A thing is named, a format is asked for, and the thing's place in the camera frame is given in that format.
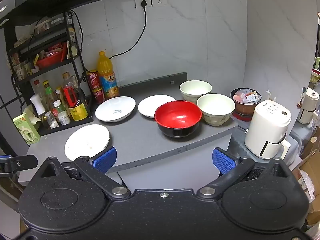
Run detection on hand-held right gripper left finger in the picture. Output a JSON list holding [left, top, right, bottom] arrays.
[[37, 146, 132, 201]]

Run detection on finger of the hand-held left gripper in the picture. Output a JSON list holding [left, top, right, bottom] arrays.
[[0, 154, 39, 176]]

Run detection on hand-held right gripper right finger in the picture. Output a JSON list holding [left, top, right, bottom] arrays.
[[196, 147, 292, 201]]

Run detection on white plate faint marks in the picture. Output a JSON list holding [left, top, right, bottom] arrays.
[[64, 124, 110, 162]]

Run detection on deep white plate fish print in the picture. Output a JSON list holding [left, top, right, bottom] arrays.
[[95, 96, 136, 123]]

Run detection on green paper box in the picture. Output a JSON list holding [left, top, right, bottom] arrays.
[[12, 112, 41, 145]]

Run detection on clear jar white powder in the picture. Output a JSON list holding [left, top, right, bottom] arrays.
[[45, 111, 59, 129]]

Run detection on black metal kitchen rack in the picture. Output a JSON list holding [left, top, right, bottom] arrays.
[[0, 10, 93, 137]]

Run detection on white air fryer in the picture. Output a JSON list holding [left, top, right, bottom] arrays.
[[244, 100, 292, 159]]

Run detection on brown bowl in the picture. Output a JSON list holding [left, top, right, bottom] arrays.
[[230, 88, 262, 122]]

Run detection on yellow label oil bottle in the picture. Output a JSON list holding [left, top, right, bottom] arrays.
[[61, 72, 89, 122]]

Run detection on white ceramic bowl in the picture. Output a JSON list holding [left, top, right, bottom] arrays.
[[179, 80, 213, 105], [196, 93, 236, 127]]

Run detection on white cap seasoning bottle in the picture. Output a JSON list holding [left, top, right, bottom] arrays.
[[57, 111, 71, 126]]

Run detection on white top oil bottle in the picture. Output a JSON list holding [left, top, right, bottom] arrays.
[[30, 94, 49, 128]]

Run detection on red drink can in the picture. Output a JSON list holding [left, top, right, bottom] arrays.
[[86, 69, 100, 90], [92, 87, 105, 104]]

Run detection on red label sauce jar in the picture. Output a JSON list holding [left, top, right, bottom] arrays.
[[52, 100, 66, 120]]

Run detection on red and black bowl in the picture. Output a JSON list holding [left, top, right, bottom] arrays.
[[154, 100, 202, 138]]

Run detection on flat white plate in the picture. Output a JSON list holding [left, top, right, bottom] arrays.
[[138, 95, 177, 119]]

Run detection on bag of sauce packets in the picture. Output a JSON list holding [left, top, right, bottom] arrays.
[[233, 89, 260, 104]]

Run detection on yellow cap sauce bottle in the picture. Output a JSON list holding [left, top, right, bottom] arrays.
[[42, 80, 59, 110]]

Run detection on orange juice bottle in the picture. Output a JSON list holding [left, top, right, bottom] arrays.
[[97, 51, 120, 99]]

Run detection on cardboard box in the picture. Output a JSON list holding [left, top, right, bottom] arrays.
[[291, 135, 320, 230]]

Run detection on white small appliance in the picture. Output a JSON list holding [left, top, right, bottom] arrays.
[[297, 87, 320, 125]]

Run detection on red plastic basket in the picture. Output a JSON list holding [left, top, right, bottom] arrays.
[[36, 51, 66, 69]]

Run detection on black rack cable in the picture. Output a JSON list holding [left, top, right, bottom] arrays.
[[65, 9, 88, 73]]

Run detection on black plug with cable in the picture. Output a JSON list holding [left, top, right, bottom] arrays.
[[109, 0, 148, 60]]

